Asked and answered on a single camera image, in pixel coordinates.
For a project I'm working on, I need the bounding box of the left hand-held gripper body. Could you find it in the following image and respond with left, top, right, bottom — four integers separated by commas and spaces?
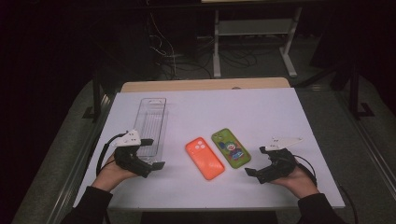
111, 130, 153, 179

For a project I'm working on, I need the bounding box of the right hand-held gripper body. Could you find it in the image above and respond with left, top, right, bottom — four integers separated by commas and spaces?
257, 135, 304, 185

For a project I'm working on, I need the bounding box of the clear plastic rack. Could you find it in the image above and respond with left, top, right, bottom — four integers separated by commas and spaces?
133, 97, 169, 165

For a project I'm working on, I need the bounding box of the green cartoon phone case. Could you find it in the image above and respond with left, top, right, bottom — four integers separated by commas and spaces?
210, 127, 252, 170

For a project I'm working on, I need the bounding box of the orange phone case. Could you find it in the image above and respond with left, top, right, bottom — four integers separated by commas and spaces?
185, 136, 226, 181

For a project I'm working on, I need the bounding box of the person's left hand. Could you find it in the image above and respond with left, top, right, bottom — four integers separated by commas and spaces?
92, 154, 138, 192

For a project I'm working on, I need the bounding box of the person's right hand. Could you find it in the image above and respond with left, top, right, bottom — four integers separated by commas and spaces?
270, 164, 318, 199

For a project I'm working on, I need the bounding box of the white table cover board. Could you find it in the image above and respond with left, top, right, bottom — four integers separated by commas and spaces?
73, 87, 346, 210

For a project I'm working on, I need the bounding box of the black metal stand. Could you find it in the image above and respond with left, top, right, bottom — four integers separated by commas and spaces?
347, 62, 376, 121
81, 70, 105, 123

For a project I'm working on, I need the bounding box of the wooden table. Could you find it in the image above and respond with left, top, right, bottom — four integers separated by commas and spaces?
120, 77, 291, 93

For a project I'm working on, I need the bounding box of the right hand-held gripper black cable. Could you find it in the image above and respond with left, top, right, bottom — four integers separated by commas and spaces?
292, 154, 318, 189

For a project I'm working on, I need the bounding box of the aluminium rail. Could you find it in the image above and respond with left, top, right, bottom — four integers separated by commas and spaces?
46, 92, 117, 224
335, 92, 396, 194

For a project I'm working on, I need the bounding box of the thin black cable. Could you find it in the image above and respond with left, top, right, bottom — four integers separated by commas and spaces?
337, 184, 360, 224

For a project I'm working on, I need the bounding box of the tangle of floor cables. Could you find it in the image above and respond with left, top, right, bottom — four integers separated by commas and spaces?
145, 12, 281, 80

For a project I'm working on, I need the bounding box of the white metal table frame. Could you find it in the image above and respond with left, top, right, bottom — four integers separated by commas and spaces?
212, 7, 304, 78

